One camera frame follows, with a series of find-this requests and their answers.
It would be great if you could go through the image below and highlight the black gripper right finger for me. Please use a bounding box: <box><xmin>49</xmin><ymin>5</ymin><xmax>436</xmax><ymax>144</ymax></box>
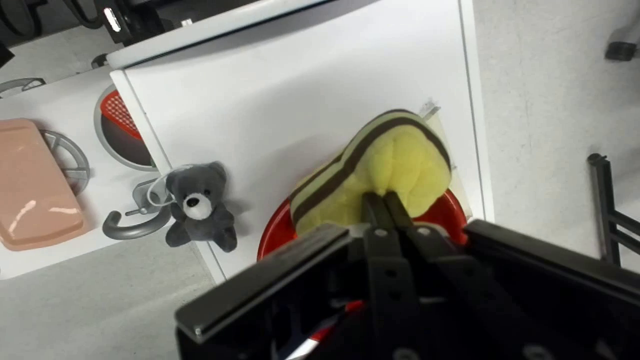
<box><xmin>387</xmin><ymin>192</ymin><xmax>640</xmax><ymax>360</ymax></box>

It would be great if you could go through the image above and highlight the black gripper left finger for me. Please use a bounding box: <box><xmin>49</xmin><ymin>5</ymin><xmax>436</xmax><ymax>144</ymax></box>
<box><xmin>175</xmin><ymin>192</ymin><xmax>402</xmax><ymax>360</ymax></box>

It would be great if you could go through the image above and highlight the yellow quilted plushy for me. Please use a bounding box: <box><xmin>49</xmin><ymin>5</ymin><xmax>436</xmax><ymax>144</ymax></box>
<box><xmin>287</xmin><ymin>107</ymin><xmax>456</xmax><ymax>238</ymax></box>

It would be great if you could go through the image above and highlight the red bowl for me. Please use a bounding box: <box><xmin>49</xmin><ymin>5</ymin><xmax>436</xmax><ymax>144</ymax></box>
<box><xmin>257</xmin><ymin>188</ymin><xmax>470</xmax><ymax>264</ymax></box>

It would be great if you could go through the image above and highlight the grey teddy bear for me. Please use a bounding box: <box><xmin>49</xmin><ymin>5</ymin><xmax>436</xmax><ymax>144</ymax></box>
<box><xmin>162</xmin><ymin>159</ymin><xmax>240</xmax><ymax>254</ymax></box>

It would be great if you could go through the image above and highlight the white cabinet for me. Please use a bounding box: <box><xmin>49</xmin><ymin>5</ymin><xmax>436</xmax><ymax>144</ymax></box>
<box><xmin>106</xmin><ymin>0</ymin><xmax>496</xmax><ymax>282</ymax></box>

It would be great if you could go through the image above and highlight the grey toy burner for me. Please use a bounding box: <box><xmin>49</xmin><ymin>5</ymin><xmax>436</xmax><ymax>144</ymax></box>
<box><xmin>38</xmin><ymin>128</ymin><xmax>94</xmax><ymax>195</ymax></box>

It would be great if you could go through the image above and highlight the pink cutting board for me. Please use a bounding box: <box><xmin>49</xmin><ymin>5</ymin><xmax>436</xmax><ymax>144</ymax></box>
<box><xmin>0</xmin><ymin>117</ymin><xmax>92</xmax><ymax>254</ymax></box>

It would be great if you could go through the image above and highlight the black breadboard table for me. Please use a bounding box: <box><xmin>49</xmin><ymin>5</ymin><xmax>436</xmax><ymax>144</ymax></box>
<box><xmin>0</xmin><ymin>0</ymin><xmax>323</xmax><ymax>47</ymax></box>

